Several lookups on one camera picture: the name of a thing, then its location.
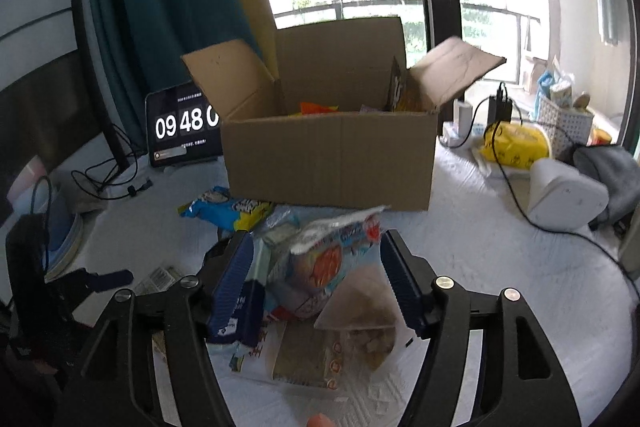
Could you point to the teal and yellow curtain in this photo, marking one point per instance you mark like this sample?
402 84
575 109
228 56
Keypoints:
150 7

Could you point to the orange snack packet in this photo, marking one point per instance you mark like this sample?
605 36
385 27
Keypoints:
317 108

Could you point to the clear snack packet colourful print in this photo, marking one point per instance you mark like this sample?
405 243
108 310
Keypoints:
320 272

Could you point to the tablet with clock display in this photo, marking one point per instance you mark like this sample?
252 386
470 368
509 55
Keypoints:
180 127

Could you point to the white power adapter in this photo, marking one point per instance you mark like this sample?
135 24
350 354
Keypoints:
462 117

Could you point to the grey cloth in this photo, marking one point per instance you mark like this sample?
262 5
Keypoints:
610 177

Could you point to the clear brown bread packet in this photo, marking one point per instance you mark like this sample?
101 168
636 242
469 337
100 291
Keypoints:
305 362

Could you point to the dark blue snack packet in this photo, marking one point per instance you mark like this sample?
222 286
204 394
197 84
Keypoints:
247 312

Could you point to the cardboard box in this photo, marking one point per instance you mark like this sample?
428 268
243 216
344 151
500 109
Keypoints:
325 162

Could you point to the balcony railing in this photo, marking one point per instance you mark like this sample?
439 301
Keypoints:
370 3

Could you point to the black charger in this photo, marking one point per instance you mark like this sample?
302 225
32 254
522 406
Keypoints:
500 109

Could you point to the person's right hand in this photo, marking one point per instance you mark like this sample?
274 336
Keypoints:
320 421

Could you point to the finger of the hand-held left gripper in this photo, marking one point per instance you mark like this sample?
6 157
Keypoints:
107 281

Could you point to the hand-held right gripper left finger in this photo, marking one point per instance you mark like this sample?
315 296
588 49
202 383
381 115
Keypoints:
232 287

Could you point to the purple snack packet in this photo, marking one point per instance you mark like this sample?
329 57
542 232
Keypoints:
370 109

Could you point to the yellow plastic bag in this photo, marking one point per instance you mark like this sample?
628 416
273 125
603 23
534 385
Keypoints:
520 144

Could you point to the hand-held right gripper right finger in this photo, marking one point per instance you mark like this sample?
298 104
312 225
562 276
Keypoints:
400 287

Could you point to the pale bread packet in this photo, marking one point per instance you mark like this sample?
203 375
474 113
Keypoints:
160 279

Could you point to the blue white pouch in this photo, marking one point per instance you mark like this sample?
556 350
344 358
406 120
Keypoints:
546 86

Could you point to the blue plastic plate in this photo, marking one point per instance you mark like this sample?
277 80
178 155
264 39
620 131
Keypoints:
62 232

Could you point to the white perforated basket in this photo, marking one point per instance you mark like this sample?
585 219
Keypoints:
565 127

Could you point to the white plastic device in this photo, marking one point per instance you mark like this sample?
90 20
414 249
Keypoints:
565 197

